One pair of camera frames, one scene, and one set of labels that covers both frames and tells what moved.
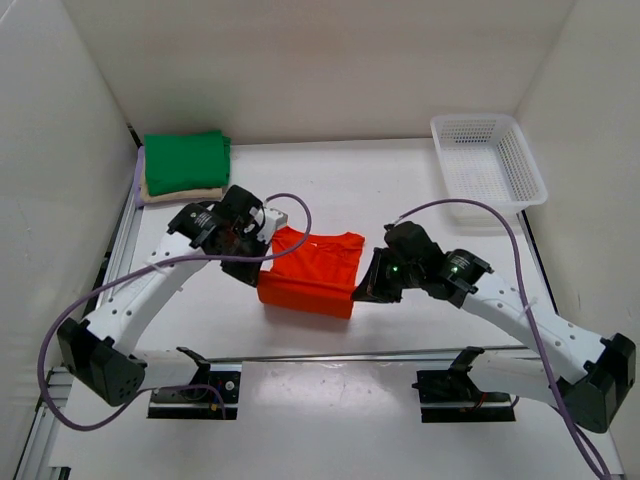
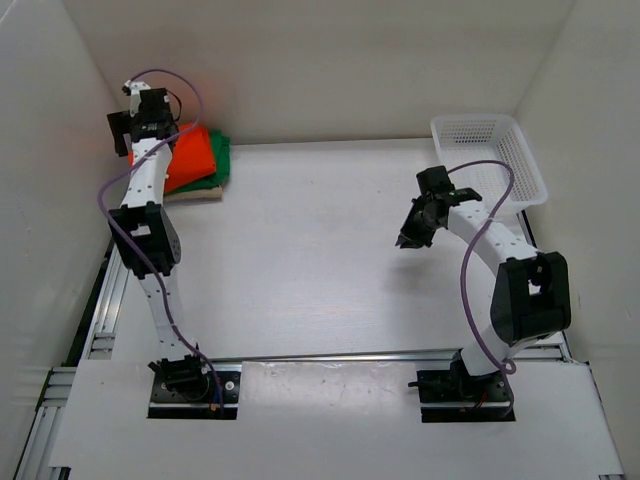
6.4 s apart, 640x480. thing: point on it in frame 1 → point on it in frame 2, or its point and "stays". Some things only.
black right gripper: [368, 289] → [409, 237]
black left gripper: [247, 273] → [121, 125]
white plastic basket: [487, 158] stays
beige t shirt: [197, 194] stays
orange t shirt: [318, 278] → [192, 156]
